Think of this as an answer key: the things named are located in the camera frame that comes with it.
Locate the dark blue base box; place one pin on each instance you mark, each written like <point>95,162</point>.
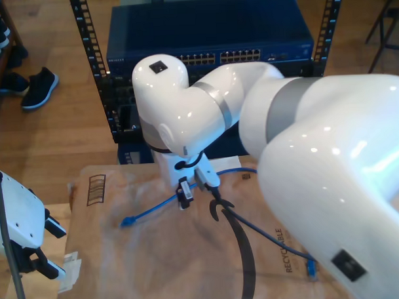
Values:
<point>134,148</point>

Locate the brown paper mailer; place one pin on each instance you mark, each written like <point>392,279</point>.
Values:
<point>141,256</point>

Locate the black rack server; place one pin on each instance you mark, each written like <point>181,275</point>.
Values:
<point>122,90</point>

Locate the wooden shoe rack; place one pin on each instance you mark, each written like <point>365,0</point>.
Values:
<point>11,21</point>

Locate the dark metal chair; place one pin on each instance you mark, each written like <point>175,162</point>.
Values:
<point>383,31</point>

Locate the blue network switch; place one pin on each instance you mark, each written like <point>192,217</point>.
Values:
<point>208,31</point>

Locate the black server rack frame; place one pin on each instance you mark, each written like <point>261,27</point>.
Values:
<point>84,35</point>

